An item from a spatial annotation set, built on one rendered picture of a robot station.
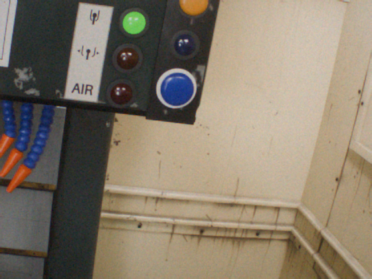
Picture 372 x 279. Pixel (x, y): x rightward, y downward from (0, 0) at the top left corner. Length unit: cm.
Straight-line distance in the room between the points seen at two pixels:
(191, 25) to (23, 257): 90
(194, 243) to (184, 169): 25
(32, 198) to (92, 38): 78
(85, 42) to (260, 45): 117
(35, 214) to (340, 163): 84
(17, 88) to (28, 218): 77
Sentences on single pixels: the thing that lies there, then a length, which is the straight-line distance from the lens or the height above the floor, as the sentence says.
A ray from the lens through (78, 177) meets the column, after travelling 128.
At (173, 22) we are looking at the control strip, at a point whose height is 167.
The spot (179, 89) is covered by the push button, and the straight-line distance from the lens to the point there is 53.
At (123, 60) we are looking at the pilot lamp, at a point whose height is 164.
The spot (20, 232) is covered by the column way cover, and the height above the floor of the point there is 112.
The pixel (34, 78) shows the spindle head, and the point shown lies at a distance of 52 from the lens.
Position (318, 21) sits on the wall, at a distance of 171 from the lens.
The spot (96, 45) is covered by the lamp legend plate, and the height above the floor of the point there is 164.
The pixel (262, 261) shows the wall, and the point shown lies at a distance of 192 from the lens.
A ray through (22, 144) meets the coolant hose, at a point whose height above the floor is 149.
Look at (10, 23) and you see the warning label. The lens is 51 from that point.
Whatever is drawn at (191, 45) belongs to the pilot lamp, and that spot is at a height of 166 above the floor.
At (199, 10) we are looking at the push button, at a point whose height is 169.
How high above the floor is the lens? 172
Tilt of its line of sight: 16 degrees down
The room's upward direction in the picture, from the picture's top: 11 degrees clockwise
